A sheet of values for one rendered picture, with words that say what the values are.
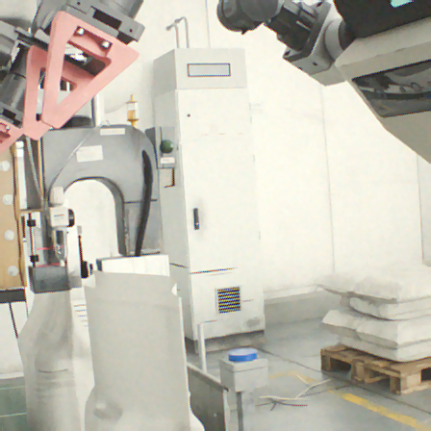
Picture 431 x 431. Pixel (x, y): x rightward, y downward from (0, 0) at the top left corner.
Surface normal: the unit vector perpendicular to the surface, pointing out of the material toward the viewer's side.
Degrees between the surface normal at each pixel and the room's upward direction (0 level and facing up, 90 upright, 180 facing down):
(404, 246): 90
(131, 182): 90
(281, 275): 90
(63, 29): 108
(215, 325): 90
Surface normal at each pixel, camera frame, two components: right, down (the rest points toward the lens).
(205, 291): 0.38, 0.02
